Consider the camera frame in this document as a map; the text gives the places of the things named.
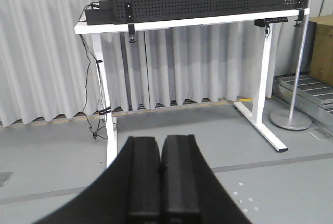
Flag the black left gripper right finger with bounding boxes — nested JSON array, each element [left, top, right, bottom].
[[161, 135, 250, 223]]

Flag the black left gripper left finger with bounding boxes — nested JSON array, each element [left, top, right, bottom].
[[37, 137, 161, 223]]

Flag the silver round-base stand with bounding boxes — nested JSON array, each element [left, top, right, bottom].
[[270, 13, 312, 131]]

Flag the grey pleated curtain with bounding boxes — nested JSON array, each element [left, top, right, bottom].
[[0, 0, 333, 128]]

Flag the metal grated ramp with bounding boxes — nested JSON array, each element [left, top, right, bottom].
[[273, 75, 332, 114]]

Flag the white standing desk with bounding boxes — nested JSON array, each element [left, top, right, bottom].
[[74, 6, 310, 167]]

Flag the black power supply box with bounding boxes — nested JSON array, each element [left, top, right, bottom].
[[84, 0, 115, 25]]

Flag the brown cardboard box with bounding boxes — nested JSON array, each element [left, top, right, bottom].
[[310, 15, 332, 86]]

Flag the left black pegboard clamp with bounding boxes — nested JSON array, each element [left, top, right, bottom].
[[125, 3, 136, 43]]

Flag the black pegboard clamp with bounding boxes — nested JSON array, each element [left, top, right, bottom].
[[293, 0, 304, 28], [125, 3, 136, 43]]

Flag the black desk control box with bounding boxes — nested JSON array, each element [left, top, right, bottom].
[[254, 17, 288, 38]]

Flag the right black pegboard clamp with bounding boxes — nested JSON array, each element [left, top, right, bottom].
[[293, 0, 304, 28]]

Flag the black power cable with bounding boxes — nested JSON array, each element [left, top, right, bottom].
[[78, 3, 109, 141]]

